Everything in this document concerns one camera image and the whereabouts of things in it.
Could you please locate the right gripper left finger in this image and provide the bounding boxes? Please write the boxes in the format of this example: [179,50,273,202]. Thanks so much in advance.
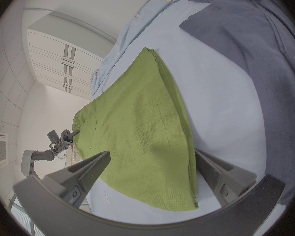
[42,150,111,205]

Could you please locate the window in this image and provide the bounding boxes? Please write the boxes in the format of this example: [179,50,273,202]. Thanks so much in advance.
[7,193,43,236]

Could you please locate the white ceiling air conditioner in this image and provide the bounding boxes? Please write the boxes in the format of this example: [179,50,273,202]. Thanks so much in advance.
[0,130,11,168]

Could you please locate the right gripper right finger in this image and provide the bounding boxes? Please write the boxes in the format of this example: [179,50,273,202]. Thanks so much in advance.
[194,148,258,206]

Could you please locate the green shorts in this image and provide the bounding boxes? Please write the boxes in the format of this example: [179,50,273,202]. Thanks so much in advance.
[72,47,199,211]

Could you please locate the dark blue garment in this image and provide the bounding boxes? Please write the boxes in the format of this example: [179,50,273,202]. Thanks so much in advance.
[179,0,295,206]

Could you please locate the pale blue quilt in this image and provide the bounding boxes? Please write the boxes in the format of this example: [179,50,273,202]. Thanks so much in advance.
[90,0,207,98]

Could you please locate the white wardrobe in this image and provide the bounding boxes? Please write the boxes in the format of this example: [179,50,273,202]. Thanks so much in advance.
[27,8,118,100]

